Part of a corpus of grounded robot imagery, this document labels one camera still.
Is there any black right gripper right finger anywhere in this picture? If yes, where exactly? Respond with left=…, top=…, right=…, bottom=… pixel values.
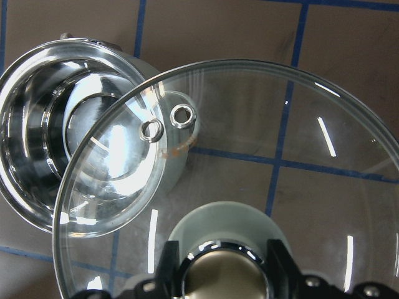
left=266, top=239, right=302, bottom=298

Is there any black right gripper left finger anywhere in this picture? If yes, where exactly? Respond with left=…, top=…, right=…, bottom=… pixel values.
left=155, top=240, right=181, bottom=298

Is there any glass pot lid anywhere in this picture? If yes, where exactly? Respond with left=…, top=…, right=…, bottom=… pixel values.
left=53, top=60, right=398, bottom=298

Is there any white electric cooking pot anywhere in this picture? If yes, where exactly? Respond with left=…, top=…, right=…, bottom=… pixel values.
left=1, top=38, right=200, bottom=238

